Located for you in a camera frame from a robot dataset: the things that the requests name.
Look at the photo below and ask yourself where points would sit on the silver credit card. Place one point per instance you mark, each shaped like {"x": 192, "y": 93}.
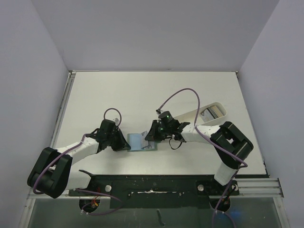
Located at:
{"x": 152, "y": 146}
{"x": 144, "y": 142}

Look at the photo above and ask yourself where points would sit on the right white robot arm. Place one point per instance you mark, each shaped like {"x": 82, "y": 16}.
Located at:
{"x": 232, "y": 146}

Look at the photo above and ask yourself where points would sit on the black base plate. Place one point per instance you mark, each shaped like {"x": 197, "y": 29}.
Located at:
{"x": 157, "y": 191}

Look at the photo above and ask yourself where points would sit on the green leather card holder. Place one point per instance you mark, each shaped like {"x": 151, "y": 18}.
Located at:
{"x": 139, "y": 144}

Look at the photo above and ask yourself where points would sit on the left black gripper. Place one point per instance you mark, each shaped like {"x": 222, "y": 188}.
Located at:
{"x": 122, "y": 144}

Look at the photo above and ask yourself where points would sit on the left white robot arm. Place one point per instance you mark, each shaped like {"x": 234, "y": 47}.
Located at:
{"x": 52, "y": 175}

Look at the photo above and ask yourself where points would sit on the aluminium frame rail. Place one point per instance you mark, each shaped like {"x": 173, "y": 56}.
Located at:
{"x": 136, "y": 99}

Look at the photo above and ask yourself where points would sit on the white plastic tray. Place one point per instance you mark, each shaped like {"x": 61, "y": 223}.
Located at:
{"x": 190, "y": 116}

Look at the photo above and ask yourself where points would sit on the stack of credit cards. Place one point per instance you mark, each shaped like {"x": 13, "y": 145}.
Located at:
{"x": 211, "y": 113}

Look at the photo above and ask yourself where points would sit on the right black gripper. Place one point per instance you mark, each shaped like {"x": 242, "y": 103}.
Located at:
{"x": 156, "y": 131}

